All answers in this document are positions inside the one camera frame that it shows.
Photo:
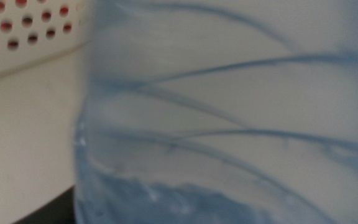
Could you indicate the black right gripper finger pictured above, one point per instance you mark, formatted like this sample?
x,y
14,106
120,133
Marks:
x,y
57,211

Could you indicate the clear water bottle blue cap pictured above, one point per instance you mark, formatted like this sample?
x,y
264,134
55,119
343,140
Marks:
x,y
228,109

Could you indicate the white perforated plastic basket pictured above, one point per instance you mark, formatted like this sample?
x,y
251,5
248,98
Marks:
x,y
42,59

